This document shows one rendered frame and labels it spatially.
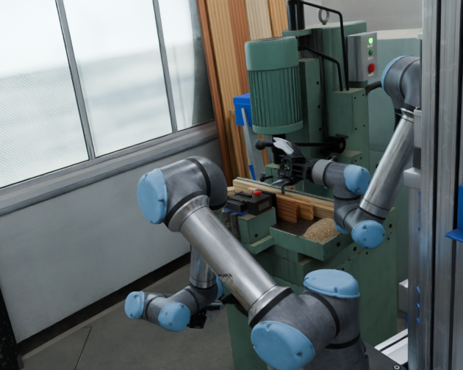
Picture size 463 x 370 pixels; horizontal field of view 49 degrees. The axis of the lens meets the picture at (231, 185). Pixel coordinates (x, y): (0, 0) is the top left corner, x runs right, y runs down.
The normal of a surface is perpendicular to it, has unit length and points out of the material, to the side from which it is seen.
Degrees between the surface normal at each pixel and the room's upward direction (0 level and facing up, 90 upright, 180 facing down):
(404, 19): 90
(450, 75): 90
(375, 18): 90
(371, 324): 90
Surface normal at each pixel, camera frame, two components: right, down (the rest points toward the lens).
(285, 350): -0.61, 0.40
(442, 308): -0.85, 0.26
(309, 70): 0.67, 0.18
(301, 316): 0.33, -0.66
